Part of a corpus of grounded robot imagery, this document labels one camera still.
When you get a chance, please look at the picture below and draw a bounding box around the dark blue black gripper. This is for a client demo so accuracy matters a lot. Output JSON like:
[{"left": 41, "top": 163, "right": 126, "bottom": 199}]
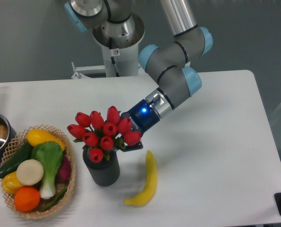
[{"left": 120, "top": 87, "right": 174, "bottom": 152}]

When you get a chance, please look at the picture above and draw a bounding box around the red tulip bouquet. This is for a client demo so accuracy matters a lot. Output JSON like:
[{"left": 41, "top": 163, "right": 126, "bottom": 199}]
[{"left": 67, "top": 106, "right": 142, "bottom": 163}]

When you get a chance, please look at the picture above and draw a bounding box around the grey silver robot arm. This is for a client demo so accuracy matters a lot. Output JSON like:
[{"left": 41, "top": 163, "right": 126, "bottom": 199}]
[{"left": 64, "top": 0, "right": 213, "bottom": 151}]

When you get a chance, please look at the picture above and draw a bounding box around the dark grey ribbed vase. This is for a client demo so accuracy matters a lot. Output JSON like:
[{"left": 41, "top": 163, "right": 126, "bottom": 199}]
[{"left": 83, "top": 148, "right": 120, "bottom": 186}]

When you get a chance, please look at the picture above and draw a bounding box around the yellow banana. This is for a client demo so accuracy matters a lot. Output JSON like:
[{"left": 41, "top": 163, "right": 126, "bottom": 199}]
[{"left": 123, "top": 150, "right": 158, "bottom": 207}]

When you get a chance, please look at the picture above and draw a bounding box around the purple red sweet potato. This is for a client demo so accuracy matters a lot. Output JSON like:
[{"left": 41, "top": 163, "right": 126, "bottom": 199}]
[{"left": 57, "top": 156, "right": 71, "bottom": 181}]

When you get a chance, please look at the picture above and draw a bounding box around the green bok choy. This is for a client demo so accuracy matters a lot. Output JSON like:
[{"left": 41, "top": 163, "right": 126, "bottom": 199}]
[{"left": 31, "top": 141, "right": 63, "bottom": 199}]

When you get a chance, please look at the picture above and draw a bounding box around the green bean pod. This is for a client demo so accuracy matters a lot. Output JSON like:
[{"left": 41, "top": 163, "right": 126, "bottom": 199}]
[{"left": 39, "top": 188, "right": 67, "bottom": 212}]

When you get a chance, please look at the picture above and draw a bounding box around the woven wicker basket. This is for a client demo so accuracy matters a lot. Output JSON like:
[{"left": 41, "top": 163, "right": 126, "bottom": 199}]
[{"left": 1, "top": 125, "right": 76, "bottom": 219}]

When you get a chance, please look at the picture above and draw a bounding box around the yellow squash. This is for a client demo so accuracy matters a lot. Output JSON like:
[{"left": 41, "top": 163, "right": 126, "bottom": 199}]
[{"left": 26, "top": 129, "right": 66, "bottom": 151}]

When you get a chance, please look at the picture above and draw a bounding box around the white round radish slice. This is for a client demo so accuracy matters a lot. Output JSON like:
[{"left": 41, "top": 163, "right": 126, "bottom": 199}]
[{"left": 16, "top": 159, "right": 44, "bottom": 186}]

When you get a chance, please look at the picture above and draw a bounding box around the dark green cucumber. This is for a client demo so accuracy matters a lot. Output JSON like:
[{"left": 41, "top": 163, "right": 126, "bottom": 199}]
[{"left": 0, "top": 141, "right": 33, "bottom": 179}]

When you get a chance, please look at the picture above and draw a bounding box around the orange fruit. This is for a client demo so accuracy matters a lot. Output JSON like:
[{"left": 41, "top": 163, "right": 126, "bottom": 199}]
[{"left": 14, "top": 186, "right": 41, "bottom": 212}]

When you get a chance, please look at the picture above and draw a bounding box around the yellow bell pepper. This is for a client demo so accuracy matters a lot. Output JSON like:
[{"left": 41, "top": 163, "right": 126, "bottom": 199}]
[{"left": 1, "top": 171, "right": 24, "bottom": 194}]

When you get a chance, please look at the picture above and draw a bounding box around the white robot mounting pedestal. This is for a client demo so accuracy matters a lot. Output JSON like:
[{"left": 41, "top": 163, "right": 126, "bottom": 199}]
[{"left": 71, "top": 39, "right": 142, "bottom": 79}]

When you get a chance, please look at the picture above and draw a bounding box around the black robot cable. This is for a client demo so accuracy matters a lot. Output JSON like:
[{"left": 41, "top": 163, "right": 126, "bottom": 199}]
[{"left": 109, "top": 37, "right": 120, "bottom": 78}]

